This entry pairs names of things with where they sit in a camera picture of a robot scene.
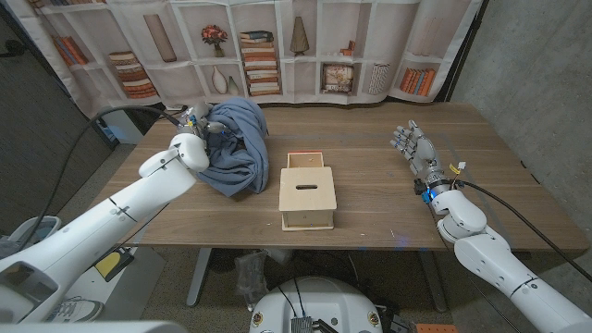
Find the blue hoodie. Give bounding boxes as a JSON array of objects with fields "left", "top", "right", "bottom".
[{"left": 196, "top": 95, "right": 271, "bottom": 198}]

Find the grey table leg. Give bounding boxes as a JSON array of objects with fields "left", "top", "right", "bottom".
[
  {"left": 185, "top": 248, "right": 213, "bottom": 308},
  {"left": 418, "top": 252, "right": 449, "bottom": 314}
]

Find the white cabinet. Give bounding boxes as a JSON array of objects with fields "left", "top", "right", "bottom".
[{"left": 96, "top": 106, "right": 144, "bottom": 145}]

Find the orange block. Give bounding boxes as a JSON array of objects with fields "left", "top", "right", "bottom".
[{"left": 415, "top": 323, "right": 459, "bottom": 333}]

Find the white floor board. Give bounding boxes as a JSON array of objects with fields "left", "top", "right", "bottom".
[{"left": 68, "top": 247, "right": 167, "bottom": 323}]

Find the printed bookshelf backdrop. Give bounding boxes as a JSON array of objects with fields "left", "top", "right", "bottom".
[{"left": 4, "top": 0, "right": 485, "bottom": 119}]

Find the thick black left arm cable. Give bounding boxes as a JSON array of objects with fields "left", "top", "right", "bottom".
[{"left": 16, "top": 105, "right": 181, "bottom": 253}]

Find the white rimmed bin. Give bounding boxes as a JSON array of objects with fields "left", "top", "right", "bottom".
[{"left": 0, "top": 215, "right": 62, "bottom": 258}]

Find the black device beside base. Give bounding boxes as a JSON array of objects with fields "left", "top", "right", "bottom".
[{"left": 381, "top": 304, "right": 417, "bottom": 333}]

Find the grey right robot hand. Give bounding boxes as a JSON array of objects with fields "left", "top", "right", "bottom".
[{"left": 389, "top": 119, "right": 449, "bottom": 190}]

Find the white grey sneaker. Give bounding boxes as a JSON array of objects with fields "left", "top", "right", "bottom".
[{"left": 43, "top": 295, "right": 105, "bottom": 324}]

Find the wooden box with slot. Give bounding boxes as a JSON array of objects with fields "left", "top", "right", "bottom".
[{"left": 277, "top": 166, "right": 338, "bottom": 232}]

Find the wooden drawer with red edge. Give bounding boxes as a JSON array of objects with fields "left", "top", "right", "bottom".
[{"left": 286, "top": 150, "right": 326, "bottom": 169}]

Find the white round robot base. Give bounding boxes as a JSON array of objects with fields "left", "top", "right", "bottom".
[{"left": 248, "top": 276, "right": 384, "bottom": 333}]

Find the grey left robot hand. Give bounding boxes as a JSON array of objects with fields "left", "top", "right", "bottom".
[{"left": 174, "top": 102, "right": 230, "bottom": 140}]

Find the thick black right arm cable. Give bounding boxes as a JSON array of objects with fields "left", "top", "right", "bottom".
[{"left": 457, "top": 179, "right": 592, "bottom": 284}]

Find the clear plastic bag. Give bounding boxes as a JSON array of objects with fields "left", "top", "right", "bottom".
[{"left": 233, "top": 251, "right": 269, "bottom": 311}]

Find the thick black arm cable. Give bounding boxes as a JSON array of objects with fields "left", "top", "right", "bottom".
[
  {"left": 16, "top": 105, "right": 181, "bottom": 253},
  {"left": 457, "top": 179, "right": 592, "bottom": 284}
]

